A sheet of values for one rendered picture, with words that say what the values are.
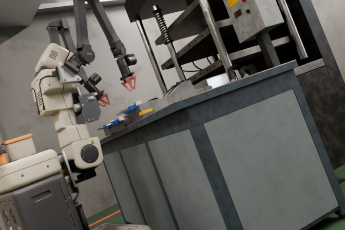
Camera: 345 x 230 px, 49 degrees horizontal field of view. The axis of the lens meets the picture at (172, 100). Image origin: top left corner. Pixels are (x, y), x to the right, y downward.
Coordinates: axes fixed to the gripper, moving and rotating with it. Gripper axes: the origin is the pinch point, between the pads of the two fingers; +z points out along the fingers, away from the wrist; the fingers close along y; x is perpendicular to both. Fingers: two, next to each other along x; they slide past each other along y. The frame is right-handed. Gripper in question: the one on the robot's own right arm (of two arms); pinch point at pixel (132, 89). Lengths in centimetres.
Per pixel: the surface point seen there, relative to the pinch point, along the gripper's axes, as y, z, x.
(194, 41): 42, -25, -79
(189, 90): -8.9, 12.9, -30.9
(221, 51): 3, -6, -72
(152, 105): -8.6, 13.8, -4.5
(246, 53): 8, 1, -95
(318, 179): -70, 78, -45
